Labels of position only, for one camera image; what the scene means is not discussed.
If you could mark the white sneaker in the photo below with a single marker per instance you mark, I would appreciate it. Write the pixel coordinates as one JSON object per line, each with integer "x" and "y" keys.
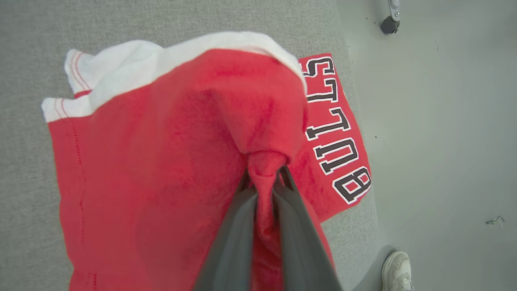
{"x": 398, "y": 273}

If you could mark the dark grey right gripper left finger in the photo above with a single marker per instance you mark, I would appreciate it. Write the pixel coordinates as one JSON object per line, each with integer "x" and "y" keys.
{"x": 230, "y": 242}

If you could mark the grey caster wheel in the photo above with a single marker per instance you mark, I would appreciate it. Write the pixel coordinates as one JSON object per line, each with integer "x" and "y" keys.
{"x": 390, "y": 20}

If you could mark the small floor debris scrap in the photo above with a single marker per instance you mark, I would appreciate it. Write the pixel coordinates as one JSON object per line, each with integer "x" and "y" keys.
{"x": 495, "y": 221}

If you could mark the red white basketball jersey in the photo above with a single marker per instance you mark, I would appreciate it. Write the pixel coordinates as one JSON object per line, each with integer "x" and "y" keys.
{"x": 161, "y": 161}

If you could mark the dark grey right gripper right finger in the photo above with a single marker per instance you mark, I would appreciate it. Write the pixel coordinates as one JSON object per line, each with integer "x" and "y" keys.
{"x": 303, "y": 242}

